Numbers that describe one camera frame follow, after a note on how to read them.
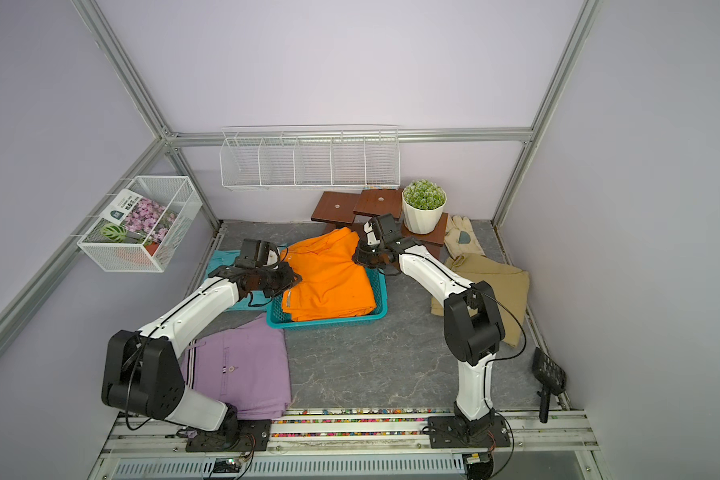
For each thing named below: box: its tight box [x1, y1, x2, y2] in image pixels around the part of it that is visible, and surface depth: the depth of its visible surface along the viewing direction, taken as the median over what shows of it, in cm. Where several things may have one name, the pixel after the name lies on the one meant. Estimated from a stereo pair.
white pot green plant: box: [402, 179, 447, 235], surface depth 90 cm
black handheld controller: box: [532, 347, 567, 424], surface depth 82 cm
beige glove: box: [444, 215, 486, 259], surface depth 118 cm
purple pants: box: [181, 315, 291, 420], surface depth 85 cm
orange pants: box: [281, 228, 377, 321], surface depth 89 cm
